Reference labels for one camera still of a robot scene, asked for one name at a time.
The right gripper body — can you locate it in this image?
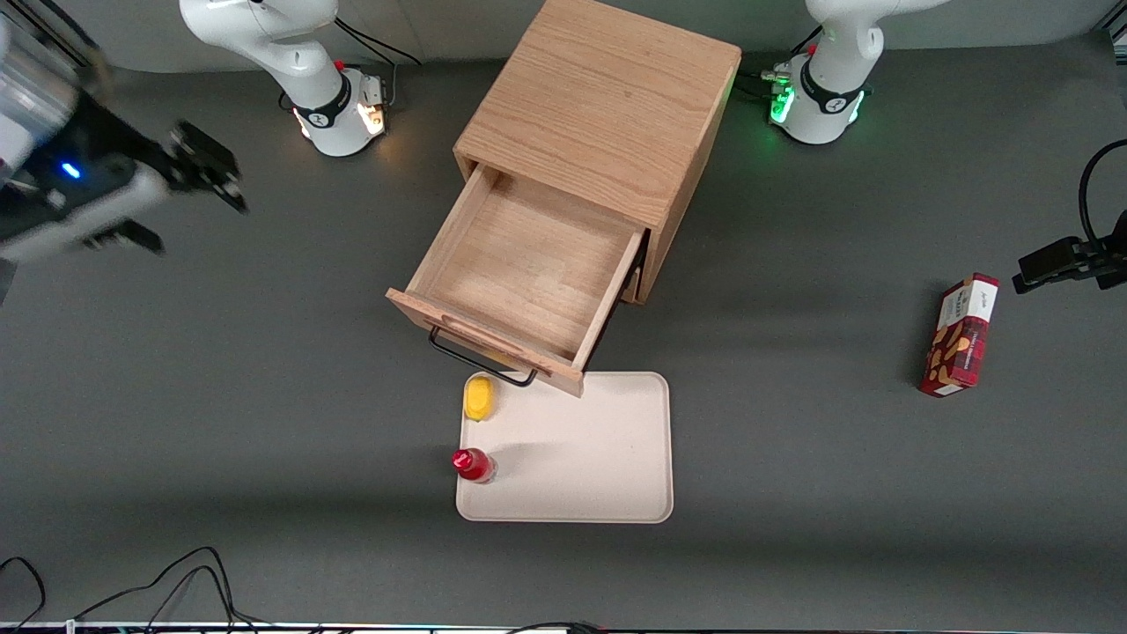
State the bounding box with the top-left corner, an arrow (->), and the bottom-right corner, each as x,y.
0,92 -> 174,265

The black right arm base cable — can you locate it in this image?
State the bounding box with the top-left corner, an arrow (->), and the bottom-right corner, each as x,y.
335,15 -> 424,68

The black arm base cable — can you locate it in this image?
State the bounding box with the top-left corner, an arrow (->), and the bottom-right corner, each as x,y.
335,15 -> 424,68
740,25 -> 824,100

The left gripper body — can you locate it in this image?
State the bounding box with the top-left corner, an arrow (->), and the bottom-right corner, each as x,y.
1088,210 -> 1127,291

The beige rectangular tray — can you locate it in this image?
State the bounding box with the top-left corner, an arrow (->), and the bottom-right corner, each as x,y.
455,371 -> 674,525

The wooden drawer with long handle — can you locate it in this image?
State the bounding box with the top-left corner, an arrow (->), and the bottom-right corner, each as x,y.
386,163 -> 649,399

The red plaid cookie box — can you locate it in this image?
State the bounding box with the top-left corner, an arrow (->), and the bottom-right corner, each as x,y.
919,272 -> 1001,399

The black left arm base cable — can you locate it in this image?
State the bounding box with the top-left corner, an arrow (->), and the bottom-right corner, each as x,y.
740,25 -> 824,100

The black looped gripper cable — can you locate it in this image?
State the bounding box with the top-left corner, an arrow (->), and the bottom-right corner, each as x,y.
1079,139 -> 1127,249

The small red bottle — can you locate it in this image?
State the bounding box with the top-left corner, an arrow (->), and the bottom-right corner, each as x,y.
452,447 -> 498,484

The black cable small loop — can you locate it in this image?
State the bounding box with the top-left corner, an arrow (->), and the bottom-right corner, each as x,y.
0,556 -> 47,631

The black cable long tangle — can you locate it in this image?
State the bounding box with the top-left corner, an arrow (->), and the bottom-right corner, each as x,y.
74,546 -> 276,631

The long black metal drawer handle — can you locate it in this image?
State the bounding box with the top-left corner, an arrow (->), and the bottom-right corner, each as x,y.
428,326 -> 540,389

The oak wooden drawer cabinet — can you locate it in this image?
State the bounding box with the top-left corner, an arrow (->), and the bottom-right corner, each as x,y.
453,0 -> 742,306

